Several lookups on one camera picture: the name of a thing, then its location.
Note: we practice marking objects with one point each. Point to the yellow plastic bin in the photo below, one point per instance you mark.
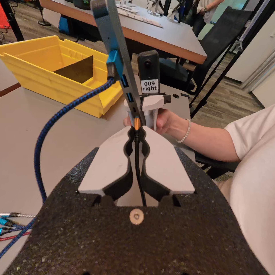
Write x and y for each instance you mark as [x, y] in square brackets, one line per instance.
[43, 77]

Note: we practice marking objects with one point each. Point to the black mesh office chair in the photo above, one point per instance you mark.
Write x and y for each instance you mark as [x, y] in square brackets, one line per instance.
[219, 38]

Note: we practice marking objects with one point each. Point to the orange traffic cone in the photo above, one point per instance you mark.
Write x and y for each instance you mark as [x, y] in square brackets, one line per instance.
[4, 17]

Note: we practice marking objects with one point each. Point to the person's right hand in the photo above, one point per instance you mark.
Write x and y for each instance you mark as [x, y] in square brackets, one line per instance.
[169, 122]

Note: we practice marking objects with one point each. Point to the person's right forearm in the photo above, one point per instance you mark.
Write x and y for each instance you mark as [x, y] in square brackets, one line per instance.
[210, 144]

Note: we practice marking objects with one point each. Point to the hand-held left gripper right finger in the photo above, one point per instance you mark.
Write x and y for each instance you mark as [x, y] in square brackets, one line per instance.
[169, 167]

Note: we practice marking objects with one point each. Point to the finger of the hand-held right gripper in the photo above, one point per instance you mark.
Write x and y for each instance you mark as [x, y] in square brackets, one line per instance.
[151, 103]
[128, 103]

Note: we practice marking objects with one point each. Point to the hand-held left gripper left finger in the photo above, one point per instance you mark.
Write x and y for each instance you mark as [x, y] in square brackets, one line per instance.
[105, 167]

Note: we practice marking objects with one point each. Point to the person in white shirt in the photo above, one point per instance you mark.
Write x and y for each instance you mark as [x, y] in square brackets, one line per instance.
[253, 180]

